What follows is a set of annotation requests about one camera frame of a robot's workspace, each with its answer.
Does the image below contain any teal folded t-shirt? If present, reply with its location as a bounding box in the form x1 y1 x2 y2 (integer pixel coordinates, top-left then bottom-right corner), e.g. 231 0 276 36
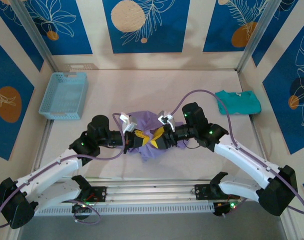
215 89 262 116

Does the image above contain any aluminium mounting rail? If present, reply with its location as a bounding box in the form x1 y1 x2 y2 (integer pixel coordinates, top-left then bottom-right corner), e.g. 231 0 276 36
13 178 285 208

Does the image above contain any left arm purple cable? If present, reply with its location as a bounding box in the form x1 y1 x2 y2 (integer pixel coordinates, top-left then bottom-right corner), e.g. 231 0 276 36
0 112 129 228

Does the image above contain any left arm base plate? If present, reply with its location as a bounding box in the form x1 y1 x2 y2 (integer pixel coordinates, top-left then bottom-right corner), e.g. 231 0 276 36
61 186 107 203

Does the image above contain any perforated metal bracket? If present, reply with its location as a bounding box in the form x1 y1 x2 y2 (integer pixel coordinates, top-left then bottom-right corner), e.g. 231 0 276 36
64 62 96 71

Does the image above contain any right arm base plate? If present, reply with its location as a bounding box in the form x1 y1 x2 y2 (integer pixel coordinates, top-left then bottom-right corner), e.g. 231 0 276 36
194 183 241 201

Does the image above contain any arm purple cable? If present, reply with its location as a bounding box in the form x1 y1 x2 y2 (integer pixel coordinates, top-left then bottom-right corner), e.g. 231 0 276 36
0 112 129 228
170 89 304 216

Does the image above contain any purple t-shirt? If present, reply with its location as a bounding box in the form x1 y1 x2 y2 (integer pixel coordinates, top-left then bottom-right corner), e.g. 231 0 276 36
128 111 190 163

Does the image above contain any white slotted cable duct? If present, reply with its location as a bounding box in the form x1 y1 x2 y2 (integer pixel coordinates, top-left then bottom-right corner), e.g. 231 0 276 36
23 202 216 216

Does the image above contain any aluminium frame post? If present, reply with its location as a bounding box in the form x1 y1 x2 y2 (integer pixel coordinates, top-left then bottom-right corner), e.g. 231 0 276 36
10 0 59 73
235 0 284 73

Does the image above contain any light blue plastic basket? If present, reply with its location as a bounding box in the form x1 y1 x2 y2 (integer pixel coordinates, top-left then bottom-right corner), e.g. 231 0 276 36
38 71 89 121

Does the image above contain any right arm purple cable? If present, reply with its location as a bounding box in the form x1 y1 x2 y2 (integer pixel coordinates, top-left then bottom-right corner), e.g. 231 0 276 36
170 89 304 216

